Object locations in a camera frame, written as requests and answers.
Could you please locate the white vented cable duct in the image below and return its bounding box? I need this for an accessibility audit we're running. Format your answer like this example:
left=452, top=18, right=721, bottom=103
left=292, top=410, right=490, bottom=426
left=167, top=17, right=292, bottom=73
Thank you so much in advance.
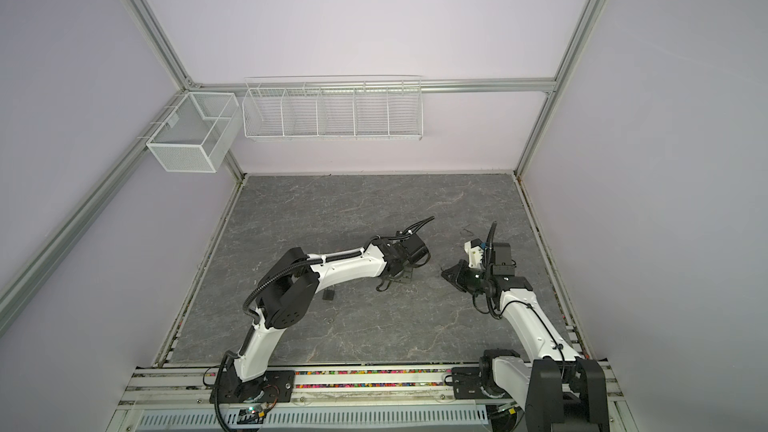
left=134, top=404, right=490, bottom=431

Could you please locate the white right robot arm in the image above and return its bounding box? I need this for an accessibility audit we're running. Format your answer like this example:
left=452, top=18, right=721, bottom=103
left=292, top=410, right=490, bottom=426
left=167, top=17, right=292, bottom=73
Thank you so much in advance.
left=441, top=223, right=610, bottom=431

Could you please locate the white wire shelf basket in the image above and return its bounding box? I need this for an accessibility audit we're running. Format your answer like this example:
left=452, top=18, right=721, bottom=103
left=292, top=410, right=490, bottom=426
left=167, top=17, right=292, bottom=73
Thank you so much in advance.
left=241, top=75, right=424, bottom=140

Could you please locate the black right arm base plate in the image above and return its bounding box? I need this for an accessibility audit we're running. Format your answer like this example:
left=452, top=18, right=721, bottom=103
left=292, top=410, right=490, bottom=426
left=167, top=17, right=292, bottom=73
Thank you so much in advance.
left=446, top=367, right=504, bottom=400

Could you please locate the aluminium frame post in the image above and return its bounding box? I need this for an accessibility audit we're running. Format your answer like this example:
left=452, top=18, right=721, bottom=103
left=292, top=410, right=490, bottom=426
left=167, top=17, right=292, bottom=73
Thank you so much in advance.
left=514, top=0, right=608, bottom=181

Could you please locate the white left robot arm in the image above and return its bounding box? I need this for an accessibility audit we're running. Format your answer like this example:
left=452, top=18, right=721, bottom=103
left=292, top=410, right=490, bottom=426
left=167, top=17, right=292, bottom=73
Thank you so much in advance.
left=210, top=216, right=434, bottom=404

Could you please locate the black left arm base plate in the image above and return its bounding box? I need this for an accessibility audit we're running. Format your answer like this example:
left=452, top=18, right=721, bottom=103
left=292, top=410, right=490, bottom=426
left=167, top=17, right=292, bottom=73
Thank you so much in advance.
left=209, top=369, right=296, bottom=404

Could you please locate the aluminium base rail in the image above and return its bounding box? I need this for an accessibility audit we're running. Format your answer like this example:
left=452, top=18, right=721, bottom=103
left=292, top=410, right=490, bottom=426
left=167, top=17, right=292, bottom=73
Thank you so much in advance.
left=119, top=361, right=625, bottom=412

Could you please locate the white mesh box basket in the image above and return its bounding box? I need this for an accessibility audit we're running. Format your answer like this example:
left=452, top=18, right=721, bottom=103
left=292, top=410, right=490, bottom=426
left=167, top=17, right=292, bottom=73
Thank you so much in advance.
left=147, top=92, right=242, bottom=173

